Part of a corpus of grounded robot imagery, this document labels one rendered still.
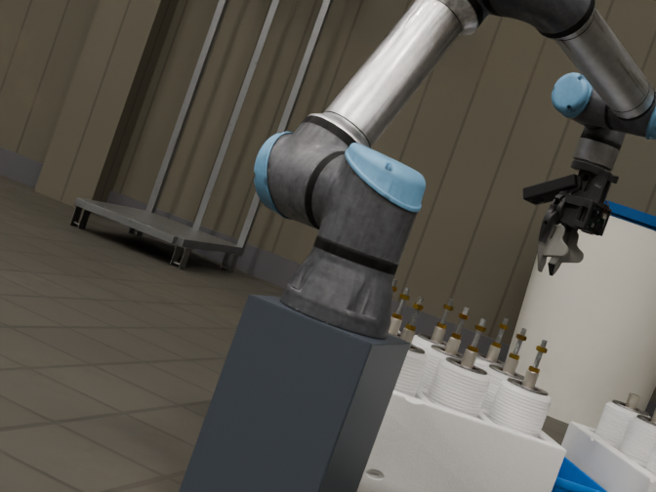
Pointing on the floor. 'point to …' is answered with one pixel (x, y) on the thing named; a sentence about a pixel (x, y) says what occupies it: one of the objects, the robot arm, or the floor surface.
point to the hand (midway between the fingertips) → (544, 266)
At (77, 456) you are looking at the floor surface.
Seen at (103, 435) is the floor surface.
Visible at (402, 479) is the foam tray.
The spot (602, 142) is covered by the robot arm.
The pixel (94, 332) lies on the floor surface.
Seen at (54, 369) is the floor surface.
